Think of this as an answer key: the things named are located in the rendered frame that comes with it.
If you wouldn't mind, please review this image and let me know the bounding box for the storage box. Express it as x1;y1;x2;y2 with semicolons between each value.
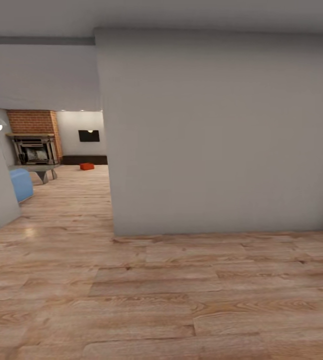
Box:
80;162;94;171

